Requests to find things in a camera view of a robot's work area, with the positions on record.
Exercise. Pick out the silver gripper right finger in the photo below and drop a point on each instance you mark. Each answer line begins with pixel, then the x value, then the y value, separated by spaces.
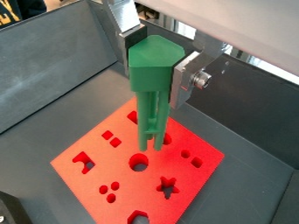
pixel 189 73

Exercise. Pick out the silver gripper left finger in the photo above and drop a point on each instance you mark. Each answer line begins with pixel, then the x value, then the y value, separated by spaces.
pixel 130 30

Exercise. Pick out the green three prong peg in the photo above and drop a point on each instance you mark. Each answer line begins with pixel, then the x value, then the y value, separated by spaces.
pixel 151 60

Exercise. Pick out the grey plastic bin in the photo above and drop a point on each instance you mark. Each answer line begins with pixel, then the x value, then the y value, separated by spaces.
pixel 62 84

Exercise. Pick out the person in dark shirt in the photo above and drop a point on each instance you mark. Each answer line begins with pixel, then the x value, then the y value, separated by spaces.
pixel 18 10

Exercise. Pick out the red shape sorter board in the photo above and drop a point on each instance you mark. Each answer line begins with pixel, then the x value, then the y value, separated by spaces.
pixel 122 182

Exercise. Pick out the black box corner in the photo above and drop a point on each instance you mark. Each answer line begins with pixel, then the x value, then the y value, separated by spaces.
pixel 13 213

